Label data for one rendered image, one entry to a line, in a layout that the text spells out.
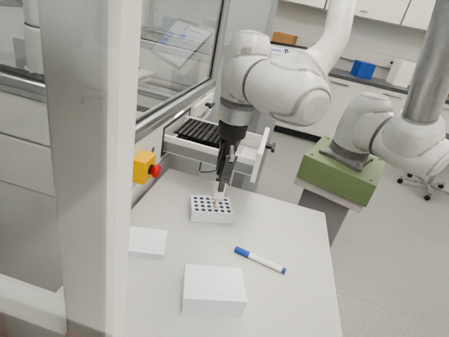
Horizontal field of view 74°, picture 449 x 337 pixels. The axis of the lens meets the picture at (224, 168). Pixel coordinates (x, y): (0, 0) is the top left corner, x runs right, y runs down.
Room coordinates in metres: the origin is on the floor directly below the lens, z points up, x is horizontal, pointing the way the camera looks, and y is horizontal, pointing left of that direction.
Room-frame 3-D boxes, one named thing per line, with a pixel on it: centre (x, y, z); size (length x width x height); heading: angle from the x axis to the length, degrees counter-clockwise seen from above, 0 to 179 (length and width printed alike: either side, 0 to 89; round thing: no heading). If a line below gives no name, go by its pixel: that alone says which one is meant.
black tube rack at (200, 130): (1.03, 0.08, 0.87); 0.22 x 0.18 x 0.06; 83
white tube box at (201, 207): (0.73, 0.01, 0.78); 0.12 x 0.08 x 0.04; 105
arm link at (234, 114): (0.72, 0.00, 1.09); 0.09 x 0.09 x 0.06
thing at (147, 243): (0.55, 0.17, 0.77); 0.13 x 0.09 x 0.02; 99
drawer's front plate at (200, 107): (1.36, 0.16, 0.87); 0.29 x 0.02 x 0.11; 173
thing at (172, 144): (1.04, 0.09, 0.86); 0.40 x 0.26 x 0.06; 83
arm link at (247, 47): (0.71, 0.00, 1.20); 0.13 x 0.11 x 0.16; 35
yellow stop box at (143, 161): (0.72, 0.22, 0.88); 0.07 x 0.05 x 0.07; 173
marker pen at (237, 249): (0.57, -0.14, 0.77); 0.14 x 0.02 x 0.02; 73
